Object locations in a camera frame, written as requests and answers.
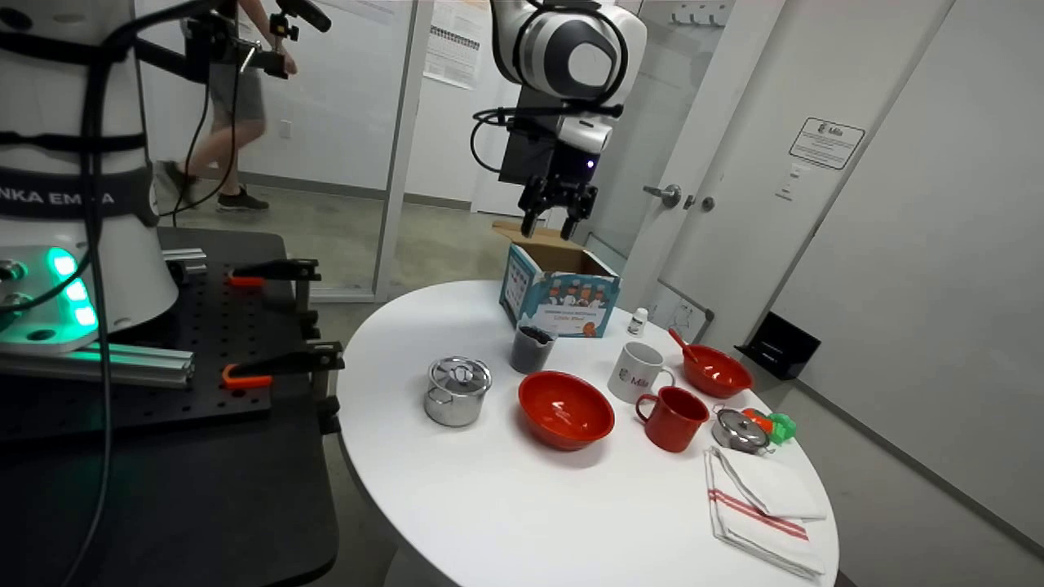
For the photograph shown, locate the silver door handle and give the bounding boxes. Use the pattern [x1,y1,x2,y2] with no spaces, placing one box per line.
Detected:
[639,183,719,214]

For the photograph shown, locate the large red bowl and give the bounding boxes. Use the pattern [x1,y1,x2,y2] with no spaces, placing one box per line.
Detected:
[516,369,619,455]

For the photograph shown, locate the black camera rig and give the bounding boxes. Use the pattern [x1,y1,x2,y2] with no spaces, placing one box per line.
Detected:
[177,0,335,83]

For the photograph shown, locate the black perforated robot table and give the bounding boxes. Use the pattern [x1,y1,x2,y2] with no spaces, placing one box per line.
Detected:
[0,226,342,587]

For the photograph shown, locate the red spoon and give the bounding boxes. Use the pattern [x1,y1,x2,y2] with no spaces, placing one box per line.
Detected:
[666,327,706,369]

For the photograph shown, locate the white cloth red stripes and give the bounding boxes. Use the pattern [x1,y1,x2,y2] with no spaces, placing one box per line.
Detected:
[701,439,832,585]

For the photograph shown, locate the white wall sign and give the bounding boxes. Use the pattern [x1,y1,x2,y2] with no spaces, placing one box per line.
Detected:
[786,115,872,172]

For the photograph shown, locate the steel pot with lid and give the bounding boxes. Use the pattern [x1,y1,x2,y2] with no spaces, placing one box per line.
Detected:
[420,354,496,431]

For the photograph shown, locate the person in grey shorts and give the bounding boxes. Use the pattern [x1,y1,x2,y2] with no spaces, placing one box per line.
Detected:
[172,0,300,214]

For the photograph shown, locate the paper poster on glass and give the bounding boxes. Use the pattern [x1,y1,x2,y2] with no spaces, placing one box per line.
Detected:
[420,0,491,93]

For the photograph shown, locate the small red bowl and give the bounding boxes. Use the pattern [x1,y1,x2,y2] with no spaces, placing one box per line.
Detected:
[683,342,759,402]

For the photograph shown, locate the aluminium rail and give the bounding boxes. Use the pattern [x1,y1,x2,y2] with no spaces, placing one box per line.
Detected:
[0,341,200,393]

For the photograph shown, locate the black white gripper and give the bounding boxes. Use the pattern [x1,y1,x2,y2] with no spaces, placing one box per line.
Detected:
[516,111,619,246]

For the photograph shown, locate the small leaning whiteboard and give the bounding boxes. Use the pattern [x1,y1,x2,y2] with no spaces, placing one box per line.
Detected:
[650,281,719,346]

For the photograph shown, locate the black clamp orange handle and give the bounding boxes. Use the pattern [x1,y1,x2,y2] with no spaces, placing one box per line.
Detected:
[219,341,350,399]
[223,255,327,296]

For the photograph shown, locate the red mug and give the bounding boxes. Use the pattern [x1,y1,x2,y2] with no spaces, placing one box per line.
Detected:
[635,384,713,458]

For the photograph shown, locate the small steel strainer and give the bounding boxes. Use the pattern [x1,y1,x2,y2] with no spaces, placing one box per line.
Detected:
[708,406,774,455]

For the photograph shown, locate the blue printed cardboard box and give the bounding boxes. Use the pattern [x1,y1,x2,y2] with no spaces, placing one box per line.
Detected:
[494,214,625,342]

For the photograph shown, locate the black hanging cable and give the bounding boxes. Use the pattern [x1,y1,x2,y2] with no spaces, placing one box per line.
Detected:
[58,27,144,587]

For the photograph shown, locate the white mug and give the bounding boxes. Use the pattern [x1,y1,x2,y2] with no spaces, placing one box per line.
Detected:
[607,341,678,406]

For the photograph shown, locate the black case on shelf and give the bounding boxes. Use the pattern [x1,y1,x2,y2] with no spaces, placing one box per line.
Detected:
[738,311,826,382]

